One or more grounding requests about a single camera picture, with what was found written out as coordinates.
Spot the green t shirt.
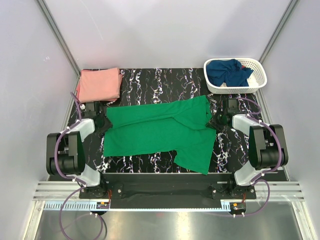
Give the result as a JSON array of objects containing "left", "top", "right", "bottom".
[{"left": 103, "top": 95, "right": 216, "bottom": 175}]

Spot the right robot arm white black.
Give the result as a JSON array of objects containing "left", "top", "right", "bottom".
[{"left": 207, "top": 97, "right": 289, "bottom": 199}]

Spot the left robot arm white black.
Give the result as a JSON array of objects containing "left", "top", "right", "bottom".
[{"left": 46, "top": 101, "right": 113, "bottom": 198}]

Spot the black marble pattern mat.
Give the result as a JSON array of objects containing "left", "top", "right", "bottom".
[{"left": 48, "top": 67, "right": 286, "bottom": 182}]

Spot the folded pink t shirt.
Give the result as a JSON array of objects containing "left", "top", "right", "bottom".
[{"left": 76, "top": 68, "right": 123, "bottom": 103}]

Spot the blue t shirt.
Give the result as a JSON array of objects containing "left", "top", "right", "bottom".
[{"left": 205, "top": 59, "right": 254, "bottom": 87}]

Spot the white perforated plastic basket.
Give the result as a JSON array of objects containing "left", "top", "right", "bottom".
[{"left": 203, "top": 58, "right": 267, "bottom": 94}]

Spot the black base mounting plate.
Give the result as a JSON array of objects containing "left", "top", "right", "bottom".
[{"left": 79, "top": 173, "right": 257, "bottom": 207}]

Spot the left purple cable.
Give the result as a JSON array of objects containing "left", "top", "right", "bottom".
[{"left": 53, "top": 91, "right": 108, "bottom": 238}]

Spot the white slotted cable duct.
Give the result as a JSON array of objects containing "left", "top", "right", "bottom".
[{"left": 44, "top": 200, "right": 231, "bottom": 212}]

